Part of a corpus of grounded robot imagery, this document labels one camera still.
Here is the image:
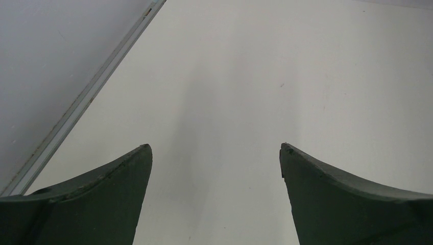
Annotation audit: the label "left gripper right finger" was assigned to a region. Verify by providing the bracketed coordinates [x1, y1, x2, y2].
[279, 143, 432, 244]

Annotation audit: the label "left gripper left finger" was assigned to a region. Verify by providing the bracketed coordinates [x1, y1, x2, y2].
[1, 144, 153, 244]

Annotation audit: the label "aluminium frame rail left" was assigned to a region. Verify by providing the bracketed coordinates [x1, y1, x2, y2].
[1, 1, 164, 197]

